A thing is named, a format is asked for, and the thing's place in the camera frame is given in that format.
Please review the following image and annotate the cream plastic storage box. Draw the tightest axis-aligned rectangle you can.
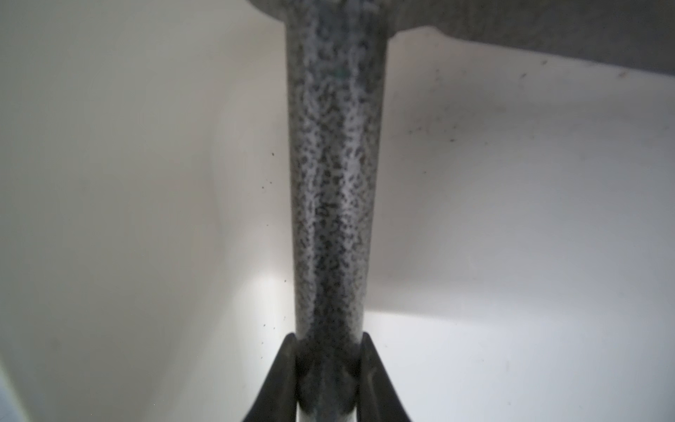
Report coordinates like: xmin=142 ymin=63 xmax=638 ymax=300
xmin=1 ymin=1 xmax=674 ymax=421

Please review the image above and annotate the grey speckled hoe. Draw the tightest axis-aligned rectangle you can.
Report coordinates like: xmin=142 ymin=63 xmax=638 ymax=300
xmin=256 ymin=1 xmax=674 ymax=421

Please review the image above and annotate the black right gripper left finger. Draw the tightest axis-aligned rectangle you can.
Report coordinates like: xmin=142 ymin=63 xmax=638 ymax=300
xmin=243 ymin=333 xmax=297 ymax=422

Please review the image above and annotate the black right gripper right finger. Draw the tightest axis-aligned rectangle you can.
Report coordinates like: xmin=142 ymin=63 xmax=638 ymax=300
xmin=357 ymin=332 xmax=411 ymax=422

